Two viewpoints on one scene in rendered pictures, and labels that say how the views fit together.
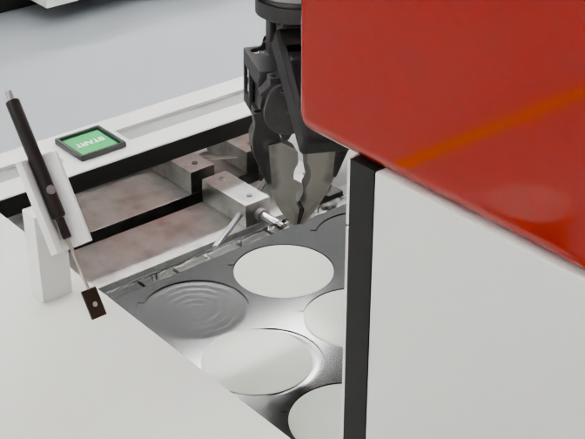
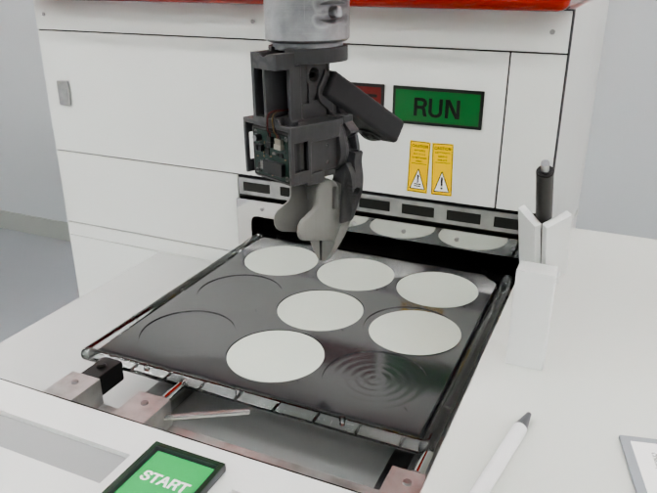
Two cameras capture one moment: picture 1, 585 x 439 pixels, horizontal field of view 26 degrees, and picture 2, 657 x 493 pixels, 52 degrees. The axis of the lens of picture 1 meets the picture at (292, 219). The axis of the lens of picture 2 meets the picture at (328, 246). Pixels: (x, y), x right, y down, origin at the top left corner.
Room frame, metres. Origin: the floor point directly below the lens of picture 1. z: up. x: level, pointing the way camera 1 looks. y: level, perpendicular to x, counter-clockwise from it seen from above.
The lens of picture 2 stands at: (1.28, 0.57, 1.26)
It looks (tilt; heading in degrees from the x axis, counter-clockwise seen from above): 22 degrees down; 244
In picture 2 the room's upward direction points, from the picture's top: straight up
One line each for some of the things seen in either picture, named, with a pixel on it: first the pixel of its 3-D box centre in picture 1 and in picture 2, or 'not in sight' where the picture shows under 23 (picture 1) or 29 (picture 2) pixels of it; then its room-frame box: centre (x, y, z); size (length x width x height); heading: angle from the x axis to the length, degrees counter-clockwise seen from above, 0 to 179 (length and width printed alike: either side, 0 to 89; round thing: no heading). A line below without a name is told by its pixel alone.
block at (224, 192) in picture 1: (235, 198); (127, 431); (1.23, 0.06, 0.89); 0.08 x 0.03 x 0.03; 40
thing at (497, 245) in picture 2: not in sight; (372, 247); (0.83, -0.21, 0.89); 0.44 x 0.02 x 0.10; 130
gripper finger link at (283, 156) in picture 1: (276, 172); (319, 225); (1.02, 0.01, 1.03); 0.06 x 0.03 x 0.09; 15
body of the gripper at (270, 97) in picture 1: (293, 59); (303, 113); (1.03, 0.00, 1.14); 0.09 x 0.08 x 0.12; 15
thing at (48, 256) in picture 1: (55, 233); (538, 280); (0.91, 0.20, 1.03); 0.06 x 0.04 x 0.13; 40
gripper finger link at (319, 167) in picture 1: (309, 168); (299, 217); (1.03, -0.02, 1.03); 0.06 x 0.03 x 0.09; 15
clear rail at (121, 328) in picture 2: not in sight; (189, 285); (1.10, -0.20, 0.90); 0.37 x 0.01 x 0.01; 40
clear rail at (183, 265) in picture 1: (238, 245); (238, 395); (1.13, 0.06, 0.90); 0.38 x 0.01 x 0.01; 130
